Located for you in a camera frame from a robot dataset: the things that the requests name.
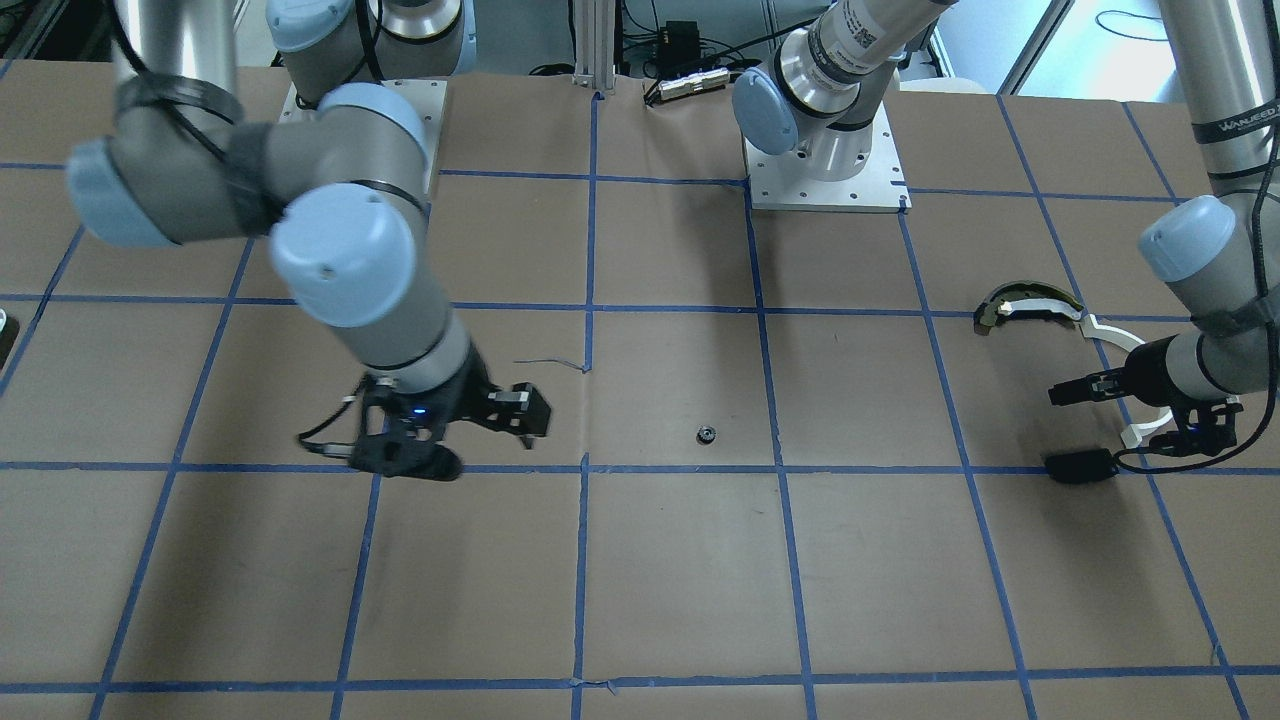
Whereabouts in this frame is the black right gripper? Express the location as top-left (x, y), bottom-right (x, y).
top-left (349, 345), bottom-right (552, 480)

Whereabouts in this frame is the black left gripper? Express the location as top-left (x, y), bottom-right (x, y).
top-left (1048, 338), bottom-right (1183, 407)

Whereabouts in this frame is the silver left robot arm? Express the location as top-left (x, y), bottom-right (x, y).
top-left (732, 1), bottom-right (1277, 406)

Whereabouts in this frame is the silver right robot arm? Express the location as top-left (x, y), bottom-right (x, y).
top-left (67, 1), bottom-right (552, 482)

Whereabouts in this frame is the small black rectangular box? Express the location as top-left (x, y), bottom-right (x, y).
top-left (1043, 447), bottom-right (1119, 486)

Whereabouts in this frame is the olive green curved part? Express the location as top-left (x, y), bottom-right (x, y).
top-left (972, 281), bottom-right (1085, 336)

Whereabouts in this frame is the white power strip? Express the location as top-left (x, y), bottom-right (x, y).
top-left (655, 67), bottom-right (732, 102)

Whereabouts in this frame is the white curved plastic bracket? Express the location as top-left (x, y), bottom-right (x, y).
top-left (1079, 313), bottom-right (1194, 451)

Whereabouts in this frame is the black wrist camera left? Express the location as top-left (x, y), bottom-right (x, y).
top-left (1149, 396), bottom-right (1243, 457)

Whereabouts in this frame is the aluminium frame post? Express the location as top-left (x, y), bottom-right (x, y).
top-left (570, 1), bottom-right (621, 97)

